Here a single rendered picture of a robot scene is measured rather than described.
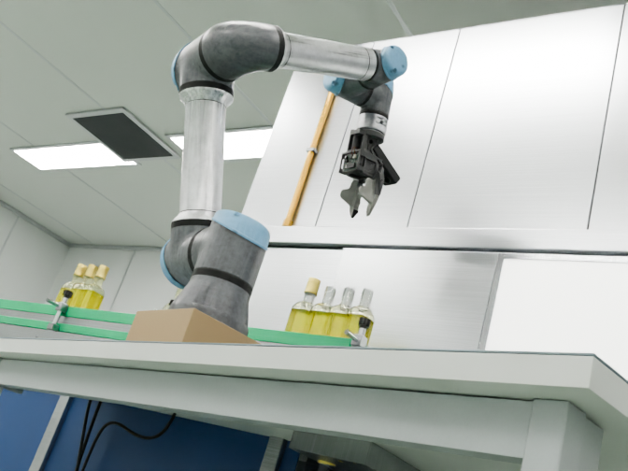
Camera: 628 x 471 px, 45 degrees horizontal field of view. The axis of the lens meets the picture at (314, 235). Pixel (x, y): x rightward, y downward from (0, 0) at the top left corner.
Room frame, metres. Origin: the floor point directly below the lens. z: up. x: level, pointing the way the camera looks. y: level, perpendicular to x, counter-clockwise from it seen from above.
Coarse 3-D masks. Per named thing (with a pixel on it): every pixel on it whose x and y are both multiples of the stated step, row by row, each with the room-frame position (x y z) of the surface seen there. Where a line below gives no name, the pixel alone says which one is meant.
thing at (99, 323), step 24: (0, 312) 2.49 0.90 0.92; (24, 312) 2.41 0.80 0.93; (48, 312) 2.33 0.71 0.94; (72, 312) 2.26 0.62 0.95; (96, 312) 2.20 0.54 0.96; (120, 312) 2.14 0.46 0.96; (96, 336) 2.18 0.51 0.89; (120, 336) 2.11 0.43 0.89; (264, 336) 1.80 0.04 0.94; (288, 336) 1.76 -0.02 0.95; (312, 336) 1.71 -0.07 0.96
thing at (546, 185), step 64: (448, 64) 1.95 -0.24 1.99; (512, 64) 1.81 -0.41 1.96; (576, 64) 1.70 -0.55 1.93; (448, 128) 1.91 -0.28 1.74; (512, 128) 1.79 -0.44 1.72; (576, 128) 1.68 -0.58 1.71; (256, 192) 2.32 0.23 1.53; (320, 192) 2.15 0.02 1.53; (384, 192) 2.01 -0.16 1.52; (448, 192) 1.88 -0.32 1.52; (512, 192) 1.76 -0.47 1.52; (576, 192) 1.66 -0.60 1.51; (320, 256) 2.11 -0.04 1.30; (256, 320) 2.20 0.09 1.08
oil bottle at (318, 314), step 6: (318, 306) 1.86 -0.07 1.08; (324, 306) 1.85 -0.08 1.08; (330, 306) 1.86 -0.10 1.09; (312, 312) 1.86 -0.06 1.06; (318, 312) 1.85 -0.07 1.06; (324, 312) 1.84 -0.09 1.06; (312, 318) 1.86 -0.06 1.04; (318, 318) 1.85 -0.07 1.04; (324, 318) 1.84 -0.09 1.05; (306, 324) 1.87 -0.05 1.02; (312, 324) 1.86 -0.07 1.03; (318, 324) 1.85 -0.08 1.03; (306, 330) 1.87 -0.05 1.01; (312, 330) 1.85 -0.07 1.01; (318, 330) 1.84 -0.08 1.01
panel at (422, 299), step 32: (352, 256) 2.00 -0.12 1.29; (384, 256) 1.93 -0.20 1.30; (416, 256) 1.87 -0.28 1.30; (448, 256) 1.82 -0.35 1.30; (480, 256) 1.76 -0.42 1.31; (512, 256) 1.71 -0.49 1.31; (544, 256) 1.66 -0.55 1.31; (576, 256) 1.61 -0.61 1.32; (608, 256) 1.56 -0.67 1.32; (352, 288) 1.98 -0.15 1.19; (384, 288) 1.92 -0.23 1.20; (416, 288) 1.86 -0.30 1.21; (448, 288) 1.80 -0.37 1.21; (480, 288) 1.75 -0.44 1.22; (384, 320) 1.90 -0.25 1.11; (416, 320) 1.84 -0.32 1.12; (448, 320) 1.79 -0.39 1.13; (480, 320) 1.74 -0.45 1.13
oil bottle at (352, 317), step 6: (360, 306) 1.79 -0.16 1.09; (348, 312) 1.80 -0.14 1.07; (354, 312) 1.79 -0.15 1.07; (360, 312) 1.78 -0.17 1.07; (366, 312) 1.77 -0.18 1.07; (348, 318) 1.79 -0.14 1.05; (354, 318) 1.78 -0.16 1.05; (372, 318) 1.80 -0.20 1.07; (348, 324) 1.79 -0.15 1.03; (354, 324) 1.78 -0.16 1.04; (372, 324) 1.80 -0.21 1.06; (342, 330) 1.80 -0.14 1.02; (354, 330) 1.78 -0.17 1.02; (366, 330) 1.79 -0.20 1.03; (342, 336) 1.79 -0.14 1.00; (348, 336) 1.78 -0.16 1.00; (366, 336) 1.79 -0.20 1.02
